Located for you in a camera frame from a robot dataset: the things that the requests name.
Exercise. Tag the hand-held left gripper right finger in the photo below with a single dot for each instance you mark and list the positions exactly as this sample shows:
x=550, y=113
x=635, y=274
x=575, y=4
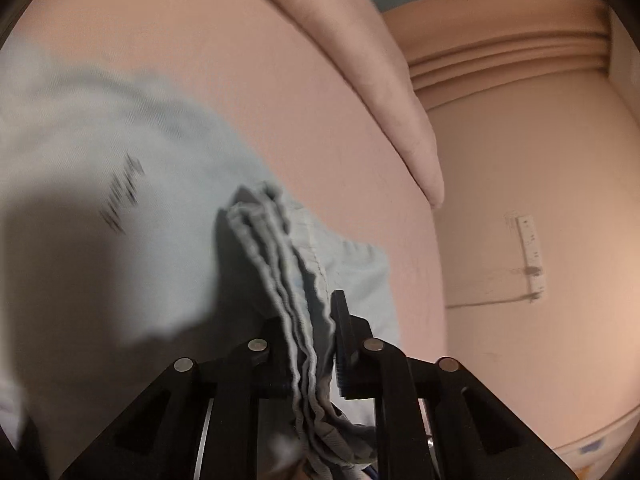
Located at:
x=341, y=345

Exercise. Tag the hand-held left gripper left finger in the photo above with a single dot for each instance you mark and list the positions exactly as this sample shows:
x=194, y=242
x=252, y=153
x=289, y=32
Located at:
x=272, y=355

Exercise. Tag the light blue strawberry pants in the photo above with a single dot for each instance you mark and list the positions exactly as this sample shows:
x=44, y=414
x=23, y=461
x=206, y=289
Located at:
x=150, y=160

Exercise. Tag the pink bed sheet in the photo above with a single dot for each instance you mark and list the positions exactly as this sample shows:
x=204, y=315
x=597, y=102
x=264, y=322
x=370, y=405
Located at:
x=300, y=120

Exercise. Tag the white printed mattress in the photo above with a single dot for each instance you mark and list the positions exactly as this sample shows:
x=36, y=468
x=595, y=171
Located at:
x=595, y=450

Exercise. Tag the pink duvet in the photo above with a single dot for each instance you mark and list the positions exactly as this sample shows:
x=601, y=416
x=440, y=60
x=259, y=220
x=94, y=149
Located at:
x=360, y=60

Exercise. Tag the pink curtain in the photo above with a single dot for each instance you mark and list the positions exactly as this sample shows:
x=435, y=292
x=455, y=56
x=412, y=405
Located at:
x=500, y=45

